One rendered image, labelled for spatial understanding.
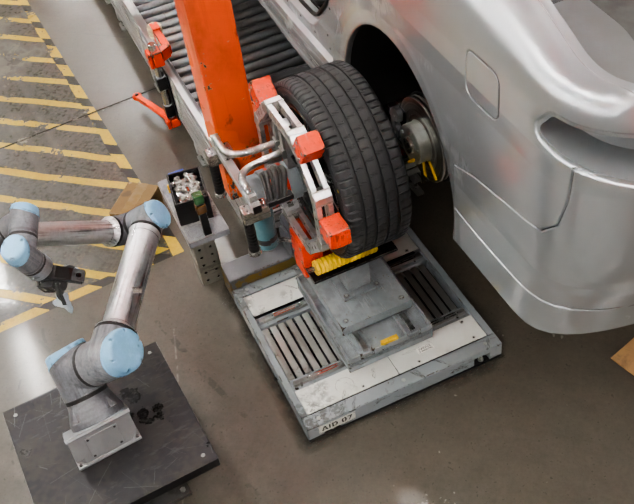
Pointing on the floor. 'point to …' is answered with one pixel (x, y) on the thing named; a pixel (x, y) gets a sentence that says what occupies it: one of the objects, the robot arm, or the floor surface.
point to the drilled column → (207, 262)
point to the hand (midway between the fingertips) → (78, 292)
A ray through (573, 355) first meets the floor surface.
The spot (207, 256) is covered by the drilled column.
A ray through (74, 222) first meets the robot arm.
